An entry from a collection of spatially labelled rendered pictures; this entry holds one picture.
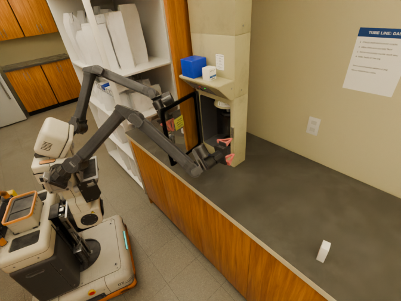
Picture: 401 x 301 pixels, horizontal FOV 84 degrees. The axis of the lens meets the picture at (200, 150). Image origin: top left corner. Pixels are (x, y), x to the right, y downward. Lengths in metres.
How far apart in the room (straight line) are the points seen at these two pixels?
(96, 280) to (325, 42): 2.06
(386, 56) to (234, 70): 0.66
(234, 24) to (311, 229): 0.99
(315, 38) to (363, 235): 0.98
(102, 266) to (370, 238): 1.70
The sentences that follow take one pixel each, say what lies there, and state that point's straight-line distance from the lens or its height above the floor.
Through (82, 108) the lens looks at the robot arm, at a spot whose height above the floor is 1.35.
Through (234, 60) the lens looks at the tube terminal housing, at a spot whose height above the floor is 1.61.
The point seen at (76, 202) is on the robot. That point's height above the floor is 0.89.
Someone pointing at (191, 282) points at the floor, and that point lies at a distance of 2.07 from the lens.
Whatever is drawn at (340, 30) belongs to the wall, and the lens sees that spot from 1.36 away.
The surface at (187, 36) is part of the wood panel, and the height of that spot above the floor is 1.68.
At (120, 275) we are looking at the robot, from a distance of 1.93.
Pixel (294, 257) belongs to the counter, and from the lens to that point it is 1.12.
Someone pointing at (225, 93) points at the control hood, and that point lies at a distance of 1.15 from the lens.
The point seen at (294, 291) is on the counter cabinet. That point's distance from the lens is 1.31.
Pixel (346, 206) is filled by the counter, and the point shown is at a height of 0.94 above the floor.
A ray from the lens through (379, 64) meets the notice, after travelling 1.33.
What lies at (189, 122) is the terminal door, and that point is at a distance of 1.43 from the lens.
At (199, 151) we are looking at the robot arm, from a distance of 1.06.
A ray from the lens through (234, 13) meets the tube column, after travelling 1.12.
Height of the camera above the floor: 1.89
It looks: 36 degrees down
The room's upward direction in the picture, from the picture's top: 6 degrees counter-clockwise
